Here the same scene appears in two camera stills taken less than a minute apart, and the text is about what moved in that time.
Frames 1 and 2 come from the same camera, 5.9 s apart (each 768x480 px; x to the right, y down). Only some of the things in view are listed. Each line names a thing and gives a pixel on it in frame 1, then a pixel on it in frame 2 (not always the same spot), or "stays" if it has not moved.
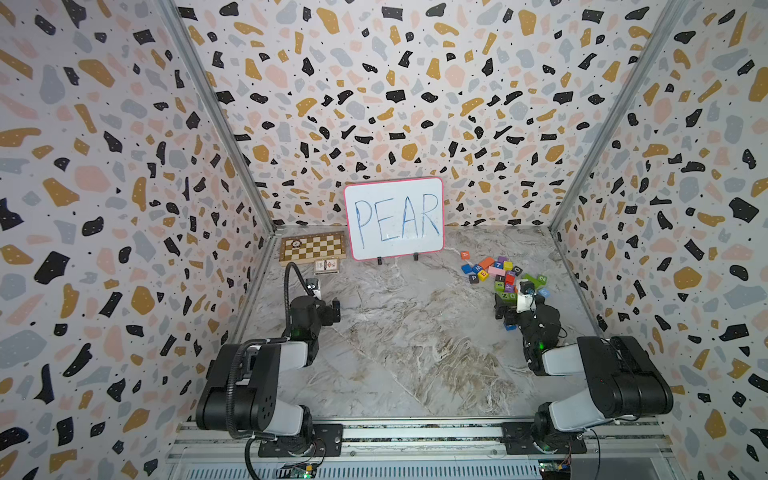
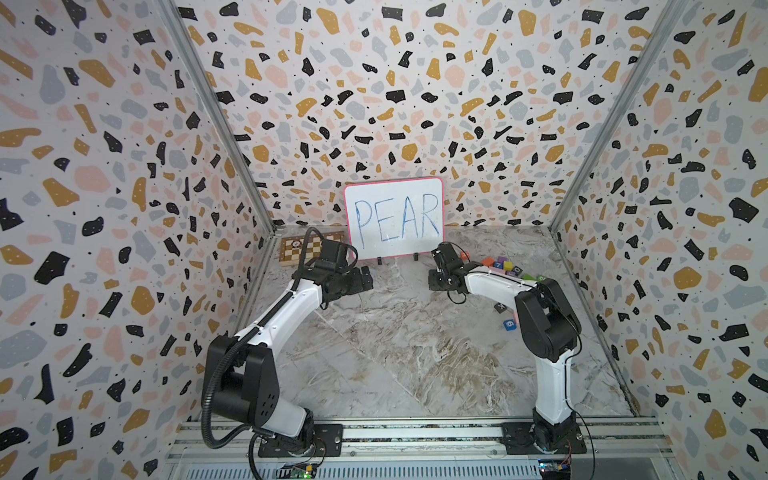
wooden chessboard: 312,247 stays
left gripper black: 326,316 → 358,285
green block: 538,281 stays
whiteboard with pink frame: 395,218 stays
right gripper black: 501,309 → 431,277
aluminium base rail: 617,450 stays
